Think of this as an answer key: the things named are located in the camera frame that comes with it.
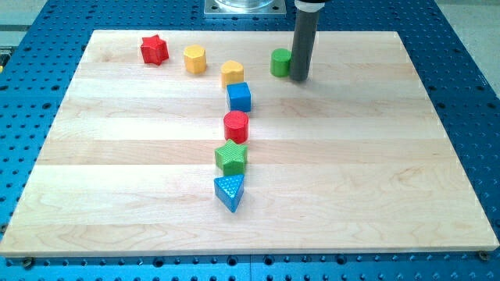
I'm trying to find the red cylinder block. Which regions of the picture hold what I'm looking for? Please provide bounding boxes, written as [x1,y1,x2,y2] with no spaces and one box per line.
[223,110,249,144]

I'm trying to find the green star block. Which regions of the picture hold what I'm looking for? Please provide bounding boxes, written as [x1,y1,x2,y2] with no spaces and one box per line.
[215,139,248,176]

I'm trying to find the blue cube block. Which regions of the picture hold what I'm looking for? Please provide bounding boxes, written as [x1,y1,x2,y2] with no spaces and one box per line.
[227,82,252,112]

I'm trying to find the blue triangle block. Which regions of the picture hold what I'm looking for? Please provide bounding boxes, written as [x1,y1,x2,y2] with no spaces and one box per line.
[214,174,245,213]

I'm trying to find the yellow heart block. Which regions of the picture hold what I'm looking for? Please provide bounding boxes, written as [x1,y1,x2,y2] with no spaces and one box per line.
[220,60,245,87]

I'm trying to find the green cylinder block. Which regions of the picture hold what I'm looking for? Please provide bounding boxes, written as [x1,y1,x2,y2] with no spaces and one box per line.
[270,48,291,77]

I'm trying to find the yellow hexagon block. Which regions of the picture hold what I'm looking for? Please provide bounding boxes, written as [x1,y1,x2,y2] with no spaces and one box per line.
[184,44,207,74]

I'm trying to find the light wooden board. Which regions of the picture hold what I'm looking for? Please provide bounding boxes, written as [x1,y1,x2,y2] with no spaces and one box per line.
[1,30,498,258]

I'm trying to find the red star block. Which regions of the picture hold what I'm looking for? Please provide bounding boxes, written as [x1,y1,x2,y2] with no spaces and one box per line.
[140,34,169,66]

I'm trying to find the blue perforated metal table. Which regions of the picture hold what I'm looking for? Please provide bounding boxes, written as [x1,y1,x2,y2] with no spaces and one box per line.
[1,1,499,280]

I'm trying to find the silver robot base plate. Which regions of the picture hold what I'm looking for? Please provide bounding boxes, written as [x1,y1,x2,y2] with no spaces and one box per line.
[204,0,287,16]

